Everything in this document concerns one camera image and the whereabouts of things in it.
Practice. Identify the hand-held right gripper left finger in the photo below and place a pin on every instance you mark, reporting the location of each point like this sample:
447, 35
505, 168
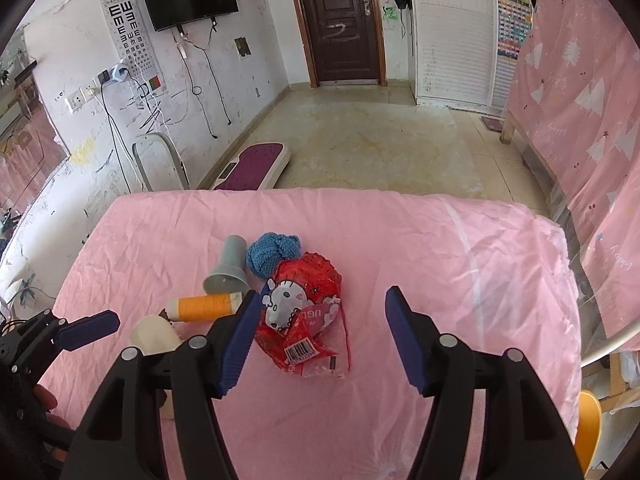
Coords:
237, 345

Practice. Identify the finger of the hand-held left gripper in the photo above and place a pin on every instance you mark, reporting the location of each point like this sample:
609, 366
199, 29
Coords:
90, 329

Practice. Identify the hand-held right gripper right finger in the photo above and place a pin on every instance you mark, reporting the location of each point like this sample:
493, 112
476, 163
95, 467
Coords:
407, 340

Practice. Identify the red cartoon cat packet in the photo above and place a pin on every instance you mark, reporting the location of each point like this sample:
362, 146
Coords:
305, 305

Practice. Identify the person's left hand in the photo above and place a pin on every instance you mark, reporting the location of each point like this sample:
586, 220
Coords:
46, 399

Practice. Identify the orange thread spool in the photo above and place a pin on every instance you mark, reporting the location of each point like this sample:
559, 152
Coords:
200, 307

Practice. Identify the cream round object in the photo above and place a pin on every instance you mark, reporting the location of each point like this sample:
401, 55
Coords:
152, 335

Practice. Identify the grey plastic cup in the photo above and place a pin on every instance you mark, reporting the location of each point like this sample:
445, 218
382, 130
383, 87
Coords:
227, 270

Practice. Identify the blue knitted cloth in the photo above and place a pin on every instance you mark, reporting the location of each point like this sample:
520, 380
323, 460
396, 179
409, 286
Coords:
272, 255

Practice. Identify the pink tablecloth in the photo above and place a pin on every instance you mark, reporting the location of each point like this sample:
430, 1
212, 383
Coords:
400, 240

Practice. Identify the purple and white scale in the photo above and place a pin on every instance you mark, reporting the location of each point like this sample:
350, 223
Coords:
252, 162

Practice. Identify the white chair with yellow seat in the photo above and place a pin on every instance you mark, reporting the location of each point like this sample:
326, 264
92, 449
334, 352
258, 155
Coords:
589, 430

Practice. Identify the small brown floor mat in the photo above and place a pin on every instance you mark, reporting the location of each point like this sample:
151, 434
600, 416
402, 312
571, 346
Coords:
491, 124

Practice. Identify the white plug-in charger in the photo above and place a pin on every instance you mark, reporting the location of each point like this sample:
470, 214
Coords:
120, 72

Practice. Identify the pink printed bed curtain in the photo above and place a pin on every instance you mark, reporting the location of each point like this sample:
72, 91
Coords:
575, 110

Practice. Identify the eye chart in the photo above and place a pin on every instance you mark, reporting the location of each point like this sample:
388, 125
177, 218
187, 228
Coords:
131, 35

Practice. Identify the white louvered wardrobe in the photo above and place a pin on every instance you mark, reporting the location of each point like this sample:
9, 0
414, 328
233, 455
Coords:
450, 35

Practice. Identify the dark brown door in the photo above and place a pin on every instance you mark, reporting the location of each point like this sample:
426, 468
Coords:
340, 20

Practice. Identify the white metal frame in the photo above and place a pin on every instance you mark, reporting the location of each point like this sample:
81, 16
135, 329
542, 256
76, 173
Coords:
142, 165

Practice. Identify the wall mirror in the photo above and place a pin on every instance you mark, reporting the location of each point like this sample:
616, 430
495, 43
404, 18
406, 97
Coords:
25, 160

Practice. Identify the white wall socket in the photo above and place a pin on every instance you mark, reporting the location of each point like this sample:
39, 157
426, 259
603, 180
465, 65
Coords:
82, 97

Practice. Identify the small brown wall panel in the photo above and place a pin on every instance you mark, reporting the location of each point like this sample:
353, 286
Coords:
242, 46

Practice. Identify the colourful grid wall chart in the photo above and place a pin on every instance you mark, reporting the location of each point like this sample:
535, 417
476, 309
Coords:
512, 25

